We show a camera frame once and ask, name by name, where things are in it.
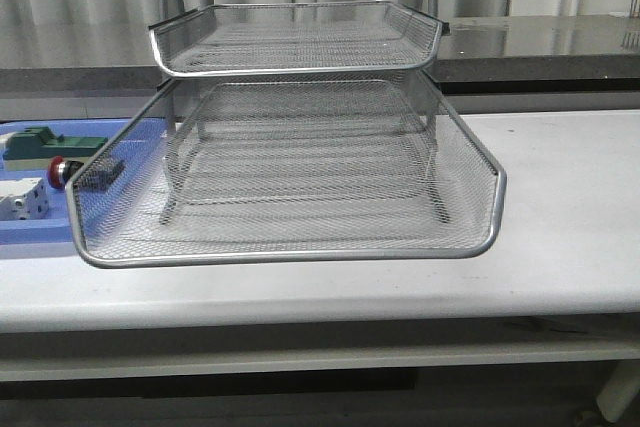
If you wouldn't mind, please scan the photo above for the silver mesh tray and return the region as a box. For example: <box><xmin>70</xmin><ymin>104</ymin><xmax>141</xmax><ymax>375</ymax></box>
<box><xmin>172</xmin><ymin>133</ymin><xmax>431</xmax><ymax>205</ymax></box>
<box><xmin>65</xmin><ymin>71</ymin><xmax>507</xmax><ymax>268</ymax></box>
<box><xmin>147</xmin><ymin>0</ymin><xmax>451</xmax><ymax>79</ymax></box>

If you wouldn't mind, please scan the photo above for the white circuit breaker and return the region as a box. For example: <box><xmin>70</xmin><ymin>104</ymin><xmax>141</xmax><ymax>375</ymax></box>
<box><xmin>1</xmin><ymin>177</ymin><xmax>50</xmax><ymax>221</ymax></box>

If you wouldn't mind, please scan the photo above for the red emergency stop button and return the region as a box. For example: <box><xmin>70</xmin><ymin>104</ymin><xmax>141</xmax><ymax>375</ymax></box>
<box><xmin>47</xmin><ymin>156</ymin><xmax>124</xmax><ymax>191</ymax></box>

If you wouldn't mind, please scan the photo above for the green and beige switch block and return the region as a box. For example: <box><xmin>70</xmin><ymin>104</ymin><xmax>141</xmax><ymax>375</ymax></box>
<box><xmin>2</xmin><ymin>126</ymin><xmax>108</xmax><ymax>171</ymax></box>

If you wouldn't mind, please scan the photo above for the white table leg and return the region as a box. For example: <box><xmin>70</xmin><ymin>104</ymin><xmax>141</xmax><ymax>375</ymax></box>
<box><xmin>596</xmin><ymin>360</ymin><xmax>640</xmax><ymax>423</ymax></box>

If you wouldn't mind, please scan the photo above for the blue plastic tray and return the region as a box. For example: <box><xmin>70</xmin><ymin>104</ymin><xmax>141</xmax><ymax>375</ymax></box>
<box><xmin>0</xmin><ymin>118</ymin><xmax>169</xmax><ymax>247</ymax></box>

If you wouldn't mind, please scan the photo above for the dark grey background counter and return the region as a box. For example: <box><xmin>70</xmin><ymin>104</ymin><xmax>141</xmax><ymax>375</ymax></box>
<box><xmin>1</xmin><ymin>15</ymin><xmax>639</xmax><ymax>95</ymax></box>

